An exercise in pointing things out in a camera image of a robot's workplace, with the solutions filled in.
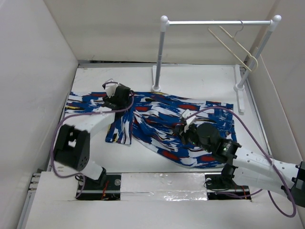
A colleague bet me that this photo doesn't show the blue white red patterned trousers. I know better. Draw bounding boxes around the blue white red patterned trousers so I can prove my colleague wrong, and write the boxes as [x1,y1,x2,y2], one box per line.
[65,90,238,170]

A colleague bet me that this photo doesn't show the white clothes rack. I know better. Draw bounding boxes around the white clothes rack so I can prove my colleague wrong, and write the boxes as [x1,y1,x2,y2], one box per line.
[151,14,282,114]

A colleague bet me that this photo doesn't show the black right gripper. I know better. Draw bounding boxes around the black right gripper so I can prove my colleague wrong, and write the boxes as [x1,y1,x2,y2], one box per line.
[173,121,212,153]

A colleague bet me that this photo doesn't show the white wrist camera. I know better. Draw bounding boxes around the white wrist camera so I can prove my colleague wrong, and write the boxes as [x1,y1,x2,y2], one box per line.
[102,78,119,98]
[181,109,195,133]

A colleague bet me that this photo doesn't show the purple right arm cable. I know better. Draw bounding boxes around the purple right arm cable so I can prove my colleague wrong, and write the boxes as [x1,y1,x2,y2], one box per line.
[183,106,297,218]

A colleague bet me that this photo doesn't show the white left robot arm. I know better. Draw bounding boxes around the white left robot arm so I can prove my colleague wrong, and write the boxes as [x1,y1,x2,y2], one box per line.
[51,82,134,189]

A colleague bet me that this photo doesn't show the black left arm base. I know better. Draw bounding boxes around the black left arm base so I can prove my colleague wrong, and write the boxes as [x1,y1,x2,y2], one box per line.
[76,173,122,201]

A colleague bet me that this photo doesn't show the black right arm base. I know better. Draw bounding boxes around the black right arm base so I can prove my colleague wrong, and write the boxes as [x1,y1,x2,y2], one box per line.
[203,166,251,200]

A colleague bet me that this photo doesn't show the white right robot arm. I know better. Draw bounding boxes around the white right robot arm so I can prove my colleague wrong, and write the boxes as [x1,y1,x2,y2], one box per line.
[174,123,305,207]

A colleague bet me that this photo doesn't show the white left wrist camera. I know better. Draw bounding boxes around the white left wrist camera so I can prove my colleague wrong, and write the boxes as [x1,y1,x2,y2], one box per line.
[102,78,119,98]

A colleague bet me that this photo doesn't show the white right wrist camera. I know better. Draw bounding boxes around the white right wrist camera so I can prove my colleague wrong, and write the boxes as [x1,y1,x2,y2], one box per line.
[181,109,195,133]

